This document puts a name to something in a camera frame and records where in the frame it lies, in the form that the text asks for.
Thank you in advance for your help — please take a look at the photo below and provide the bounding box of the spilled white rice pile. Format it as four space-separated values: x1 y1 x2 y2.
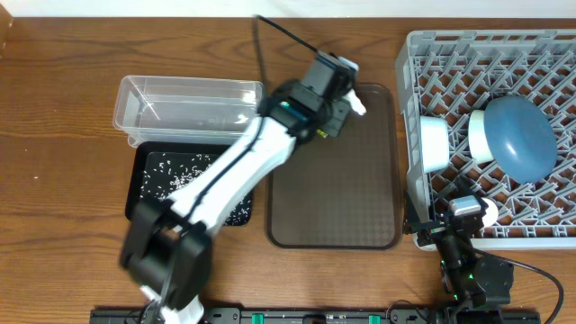
139 152 253 226

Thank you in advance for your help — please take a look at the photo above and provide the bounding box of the pink cup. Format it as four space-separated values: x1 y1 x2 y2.
482 198 499 228

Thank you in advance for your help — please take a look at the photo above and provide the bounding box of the blue plate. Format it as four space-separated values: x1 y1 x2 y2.
483 95 558 184

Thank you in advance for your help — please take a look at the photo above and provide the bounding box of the mint green bowl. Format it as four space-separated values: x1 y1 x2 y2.
468 110 494 164

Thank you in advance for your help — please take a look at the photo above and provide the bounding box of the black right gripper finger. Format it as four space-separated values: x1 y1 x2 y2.
456 175 479 200
402 192 422 234

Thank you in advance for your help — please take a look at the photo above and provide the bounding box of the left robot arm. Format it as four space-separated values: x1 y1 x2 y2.
119 51 365 323

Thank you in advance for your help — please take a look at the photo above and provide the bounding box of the black plastic tray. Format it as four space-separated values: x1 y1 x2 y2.
125 141 228 219

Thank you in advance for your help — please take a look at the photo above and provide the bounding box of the white tissue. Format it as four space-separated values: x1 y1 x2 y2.
346 89 366 116

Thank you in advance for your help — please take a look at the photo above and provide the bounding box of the clear plastic bin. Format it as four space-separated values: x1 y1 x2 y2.
112 76 264 148

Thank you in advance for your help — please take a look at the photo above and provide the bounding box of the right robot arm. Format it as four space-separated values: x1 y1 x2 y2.
403 178 514 310

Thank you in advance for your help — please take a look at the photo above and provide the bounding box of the brown serving tray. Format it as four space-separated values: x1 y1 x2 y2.
265 84 403 250

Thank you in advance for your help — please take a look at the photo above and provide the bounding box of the grey dishwasher rack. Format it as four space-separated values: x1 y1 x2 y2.
396 30 575 250

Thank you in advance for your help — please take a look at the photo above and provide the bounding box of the light blue rice bowl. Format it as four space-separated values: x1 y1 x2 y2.
420 116 450 173

